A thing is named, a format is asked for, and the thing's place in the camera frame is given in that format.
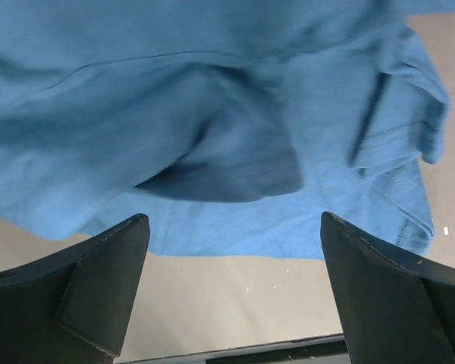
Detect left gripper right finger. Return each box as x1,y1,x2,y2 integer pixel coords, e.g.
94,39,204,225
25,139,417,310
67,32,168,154
320,212,455,363

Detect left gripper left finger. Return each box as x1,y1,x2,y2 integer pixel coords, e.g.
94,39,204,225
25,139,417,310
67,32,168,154
0,214,150,363

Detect blue t shirt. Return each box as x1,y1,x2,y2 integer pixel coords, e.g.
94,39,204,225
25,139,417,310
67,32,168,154
0,1,452,259

